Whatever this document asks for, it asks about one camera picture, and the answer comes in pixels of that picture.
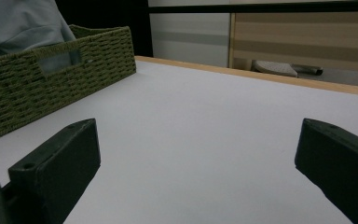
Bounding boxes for green woven basket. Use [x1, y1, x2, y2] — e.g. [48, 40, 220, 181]
[0, 24, 137, 146]

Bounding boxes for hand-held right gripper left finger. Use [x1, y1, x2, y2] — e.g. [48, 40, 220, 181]
[0, 118, 102, 224]

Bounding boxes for wooden cabinet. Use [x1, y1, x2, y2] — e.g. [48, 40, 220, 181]
[227, 11, 358, 73]

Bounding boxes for grey slipper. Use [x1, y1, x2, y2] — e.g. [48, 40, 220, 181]
[252, 60, 324, 78]

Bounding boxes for white cabinet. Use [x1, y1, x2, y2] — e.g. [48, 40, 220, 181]
[148, 12, 231, 69]

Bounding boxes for light blue cloth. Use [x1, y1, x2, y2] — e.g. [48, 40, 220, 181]
[0, 0, 82, 75]

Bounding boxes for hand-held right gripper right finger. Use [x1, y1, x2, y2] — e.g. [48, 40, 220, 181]
[294, 118, 358, 224]

